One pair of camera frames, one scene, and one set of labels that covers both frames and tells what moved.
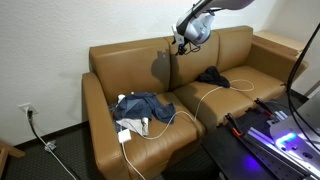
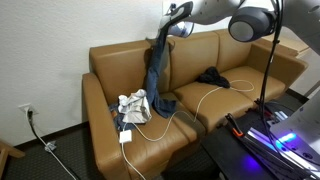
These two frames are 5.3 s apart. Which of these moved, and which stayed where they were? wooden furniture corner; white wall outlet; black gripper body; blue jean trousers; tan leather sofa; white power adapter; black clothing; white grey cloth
Moved: black gripper body; white grey cloth; blue jean trousers
Stayed: wooden furniture corner; white power adapter; white wall outlet; tan leather sofa; black clothing
